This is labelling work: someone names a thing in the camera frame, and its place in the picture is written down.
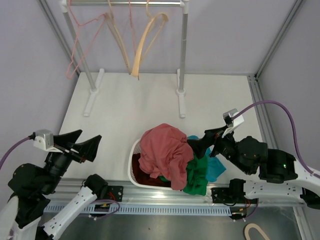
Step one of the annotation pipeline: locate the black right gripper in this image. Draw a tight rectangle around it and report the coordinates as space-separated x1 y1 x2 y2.
186 125 251 175

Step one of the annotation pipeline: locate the dark red t shirt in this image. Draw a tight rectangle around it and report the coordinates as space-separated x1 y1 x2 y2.
131 153 171 188

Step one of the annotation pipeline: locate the aluminium cage frame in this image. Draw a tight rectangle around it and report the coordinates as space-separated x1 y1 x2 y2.
37 0 311 186

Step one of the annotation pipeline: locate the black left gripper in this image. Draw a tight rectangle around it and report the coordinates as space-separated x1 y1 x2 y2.
41 128 102 193

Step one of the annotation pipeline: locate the teal t shirt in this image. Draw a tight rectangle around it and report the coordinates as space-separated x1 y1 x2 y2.
186 135 226 185

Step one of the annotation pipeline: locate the white slotted cable duct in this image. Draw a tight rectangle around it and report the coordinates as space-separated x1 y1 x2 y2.
44 204 233 215

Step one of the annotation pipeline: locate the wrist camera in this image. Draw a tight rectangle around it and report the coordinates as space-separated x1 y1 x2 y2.
222 108 245 138
29 129 62 153

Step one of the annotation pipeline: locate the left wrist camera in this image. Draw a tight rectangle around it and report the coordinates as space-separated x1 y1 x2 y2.
29 129 62 153

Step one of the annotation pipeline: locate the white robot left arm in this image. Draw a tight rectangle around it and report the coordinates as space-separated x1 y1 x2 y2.
0 129 108 240

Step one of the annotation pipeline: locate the pink wire hanger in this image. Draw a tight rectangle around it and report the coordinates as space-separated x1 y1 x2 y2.
127 0 140 81
65 0 107 80

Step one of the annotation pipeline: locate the green t shirt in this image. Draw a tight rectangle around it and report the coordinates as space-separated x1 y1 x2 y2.
157 153 208 196

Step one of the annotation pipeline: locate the beige hanger on floor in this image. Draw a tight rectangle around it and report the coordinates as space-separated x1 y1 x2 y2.
244 223 269 240

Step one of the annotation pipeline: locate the aluminium mounting rail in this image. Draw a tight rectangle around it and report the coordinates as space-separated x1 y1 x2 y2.
50 178 305 207

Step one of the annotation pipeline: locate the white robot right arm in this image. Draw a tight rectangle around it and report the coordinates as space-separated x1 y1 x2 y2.
187 127 320 210

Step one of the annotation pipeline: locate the pink t shirt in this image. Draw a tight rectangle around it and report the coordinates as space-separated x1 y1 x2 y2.
138 123 194 191

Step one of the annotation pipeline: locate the white metal clothes rack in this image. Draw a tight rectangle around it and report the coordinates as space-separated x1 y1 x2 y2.
59 0 190 119

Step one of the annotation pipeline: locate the beige wooden hanger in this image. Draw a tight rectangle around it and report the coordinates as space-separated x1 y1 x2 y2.
105 0 132 75
131 0 169 78

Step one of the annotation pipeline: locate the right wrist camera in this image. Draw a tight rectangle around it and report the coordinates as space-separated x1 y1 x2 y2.
222 108 245 138

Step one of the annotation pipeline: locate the white perforated plastic basket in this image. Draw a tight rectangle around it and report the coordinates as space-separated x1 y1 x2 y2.
127 138 208 192

